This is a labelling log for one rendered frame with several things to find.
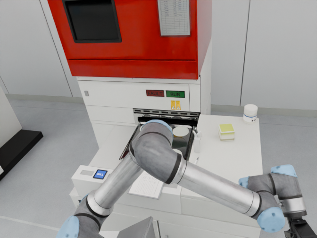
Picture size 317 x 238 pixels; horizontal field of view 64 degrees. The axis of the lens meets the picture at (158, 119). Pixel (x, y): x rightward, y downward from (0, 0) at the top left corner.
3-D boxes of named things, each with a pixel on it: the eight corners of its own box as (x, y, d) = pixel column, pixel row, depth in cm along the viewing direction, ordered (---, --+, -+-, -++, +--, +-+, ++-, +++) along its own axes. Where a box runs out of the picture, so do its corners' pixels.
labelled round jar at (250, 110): (243, 117, 151) (244, 103, 146) (255, 117, 149) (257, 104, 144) (243, 123, 146) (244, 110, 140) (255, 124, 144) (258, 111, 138)
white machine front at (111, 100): (92, 121, 191) (77, 72, 168) (201, 129, 169) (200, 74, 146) (90, 123, 189) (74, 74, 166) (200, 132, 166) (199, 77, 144)
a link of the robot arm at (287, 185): (265, 168, 94) (289, 165, 92) (273, 199, 90) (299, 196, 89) (270, 166, 86) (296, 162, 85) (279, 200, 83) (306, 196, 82)
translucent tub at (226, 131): (217, 133, 141) (218, 123, 137) (231, 132, 141) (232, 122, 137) (220, 142, 135) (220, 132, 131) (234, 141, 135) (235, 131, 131)
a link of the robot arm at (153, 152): (137, 142, 67) (297, 216, 70) (143, 127, 77) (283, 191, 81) (121, 175, 71) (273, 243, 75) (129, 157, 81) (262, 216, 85)
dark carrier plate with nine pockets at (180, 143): (141, 122, 170) (141, 121, 169) (192, 126, 160) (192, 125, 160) (122, 158, 143) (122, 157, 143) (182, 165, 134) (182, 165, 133)
